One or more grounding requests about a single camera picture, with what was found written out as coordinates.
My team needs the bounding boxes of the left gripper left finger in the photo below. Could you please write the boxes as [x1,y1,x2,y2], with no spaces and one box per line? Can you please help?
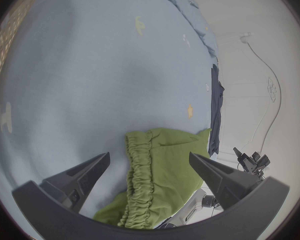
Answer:
[41,152,111,211]

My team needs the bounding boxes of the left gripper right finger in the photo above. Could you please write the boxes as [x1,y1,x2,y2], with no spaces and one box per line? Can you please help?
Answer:
[189,152,263,212]

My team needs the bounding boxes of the green shorts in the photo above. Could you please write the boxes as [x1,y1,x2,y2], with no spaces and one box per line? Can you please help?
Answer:
[92,128,213,229]

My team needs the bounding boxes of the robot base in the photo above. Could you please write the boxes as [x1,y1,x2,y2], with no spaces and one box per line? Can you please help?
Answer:
[162,188,224,229]

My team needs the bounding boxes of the dark blue garment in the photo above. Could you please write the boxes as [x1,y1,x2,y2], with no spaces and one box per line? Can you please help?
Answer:
[208,64,225,156]

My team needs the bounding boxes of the pale blue quilt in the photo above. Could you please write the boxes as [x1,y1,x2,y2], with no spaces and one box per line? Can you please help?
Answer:
[147,0,219,57]

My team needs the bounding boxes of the round woven basket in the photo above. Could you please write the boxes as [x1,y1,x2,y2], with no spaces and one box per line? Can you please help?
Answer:
[0,0,44,132]

